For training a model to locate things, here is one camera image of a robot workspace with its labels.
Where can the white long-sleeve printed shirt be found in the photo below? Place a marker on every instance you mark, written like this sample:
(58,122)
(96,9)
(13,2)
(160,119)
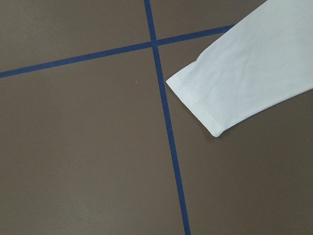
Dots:
(263,60)

